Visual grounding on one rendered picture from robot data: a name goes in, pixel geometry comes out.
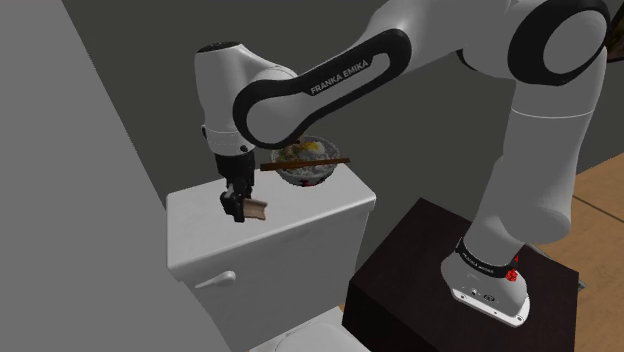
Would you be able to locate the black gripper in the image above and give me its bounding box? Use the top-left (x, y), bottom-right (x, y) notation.
top-left (214, 148), bottom-right (257, 223)

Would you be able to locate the small brown bread slice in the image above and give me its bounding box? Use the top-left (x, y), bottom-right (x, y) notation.
top-left (242, 197), bottom-right (269, 222)

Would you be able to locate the white toilet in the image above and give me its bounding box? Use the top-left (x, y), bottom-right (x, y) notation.
top-left (166, 163), bottom-right (378, 352)

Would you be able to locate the bowl of rice with chopsticks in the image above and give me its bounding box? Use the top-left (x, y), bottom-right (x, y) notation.
top-left (259, 135), bottom-right (352, 189)

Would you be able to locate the dark robot stand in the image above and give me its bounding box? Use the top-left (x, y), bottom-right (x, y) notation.
top-left (342, 197), bottom-right (580, 352)

